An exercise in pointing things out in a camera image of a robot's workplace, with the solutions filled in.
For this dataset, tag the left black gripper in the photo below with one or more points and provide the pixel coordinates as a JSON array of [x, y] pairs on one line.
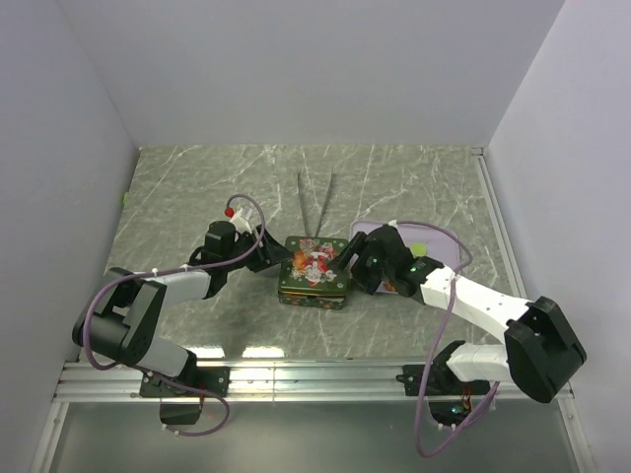
[[270, 253]]

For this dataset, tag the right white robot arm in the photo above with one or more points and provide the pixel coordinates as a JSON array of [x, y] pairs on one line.
[[537, 349]]

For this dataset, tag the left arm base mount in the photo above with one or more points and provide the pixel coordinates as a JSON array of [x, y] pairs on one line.
[[187, 389]]

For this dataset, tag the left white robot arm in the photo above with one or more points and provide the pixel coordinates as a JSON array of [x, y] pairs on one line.
[[121, 325]]

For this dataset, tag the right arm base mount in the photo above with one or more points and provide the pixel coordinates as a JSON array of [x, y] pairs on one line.
[[456, 404]]

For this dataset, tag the metal tongs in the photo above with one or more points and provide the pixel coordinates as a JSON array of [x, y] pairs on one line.
[[314, 209]]

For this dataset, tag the aluminium rail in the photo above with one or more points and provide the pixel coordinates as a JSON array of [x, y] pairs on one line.
[[251, 380]]

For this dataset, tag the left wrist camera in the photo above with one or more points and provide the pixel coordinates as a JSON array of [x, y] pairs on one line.
[[240, 218]]

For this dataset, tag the green christmas cookie tin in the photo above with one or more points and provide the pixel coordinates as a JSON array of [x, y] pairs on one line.
[[332, 300]]

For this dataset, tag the green sandwich cookie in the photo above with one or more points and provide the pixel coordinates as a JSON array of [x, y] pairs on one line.
[[418, 249]]

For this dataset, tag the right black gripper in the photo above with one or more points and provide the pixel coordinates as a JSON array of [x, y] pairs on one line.
[[358, 244]]

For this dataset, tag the lilac plastic tray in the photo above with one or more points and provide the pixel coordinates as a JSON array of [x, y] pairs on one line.
[[440, 246]]

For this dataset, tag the gold tin lid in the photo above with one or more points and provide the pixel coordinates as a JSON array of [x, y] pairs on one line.
[[310, 271]]

